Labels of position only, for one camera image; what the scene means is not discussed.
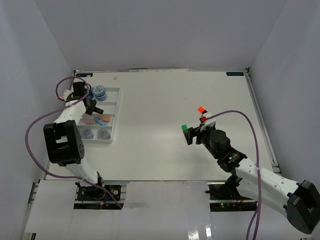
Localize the blue table label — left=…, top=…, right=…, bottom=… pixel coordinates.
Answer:
left=226, top=71, right=244, bottom=77
left=75, top=73, right=93, bottom=78

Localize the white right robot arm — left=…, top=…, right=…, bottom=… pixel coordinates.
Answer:
left=182, top=125, right=320, bottom=235

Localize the right blue table label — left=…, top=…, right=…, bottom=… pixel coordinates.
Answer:
left=226, top=71, right=244, bottom=77

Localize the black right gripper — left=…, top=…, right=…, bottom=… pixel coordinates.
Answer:
left=184, top=123, right=220, bottom=160

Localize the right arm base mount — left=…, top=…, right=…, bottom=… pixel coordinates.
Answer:
left=205, top=183, right=257, bottom=212

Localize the pink stapler case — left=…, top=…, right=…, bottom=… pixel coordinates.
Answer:
left=80, top=118, right=95, bottom=124

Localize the left blue table label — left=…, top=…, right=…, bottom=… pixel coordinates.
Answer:
left=75, top=73, right=93, bottom=78

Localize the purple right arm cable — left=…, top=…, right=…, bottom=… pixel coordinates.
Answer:
left=204, top=110, right=262, bottom=240

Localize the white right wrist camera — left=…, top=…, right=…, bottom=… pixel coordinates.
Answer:
left=199, top=111, right=216, bottom=132

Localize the pink cap black highlighter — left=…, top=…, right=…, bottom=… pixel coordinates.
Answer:
left=94, top=107, right=104, bottom=115

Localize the green cap black highlighter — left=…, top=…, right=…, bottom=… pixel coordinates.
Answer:
left=181, top=124, right=188, bottom=139

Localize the orange cap black highlighter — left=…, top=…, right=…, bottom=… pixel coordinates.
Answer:
left=198, top=106, right=208, bottom=114

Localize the blue stapler case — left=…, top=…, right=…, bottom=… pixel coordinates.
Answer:
left=93, top=117, right=108, bottom=127

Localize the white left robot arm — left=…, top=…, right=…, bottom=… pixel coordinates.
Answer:
left=43, top=81, right=106, bottom=200

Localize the blue lidded jar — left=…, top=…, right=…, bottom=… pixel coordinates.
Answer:
left=92, top=85, right=108, bottom=102
left=88, top=91, right=95, bottom=100

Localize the clear jar of clips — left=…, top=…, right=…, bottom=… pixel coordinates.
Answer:
left=78, top=127, right=94, bottom=139

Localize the white compartment tray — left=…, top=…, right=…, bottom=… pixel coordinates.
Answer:
left=60, top=86, right=123, bottom=145

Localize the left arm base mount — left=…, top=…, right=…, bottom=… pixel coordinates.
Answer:
left=73, top=185, right=124, bottom=210

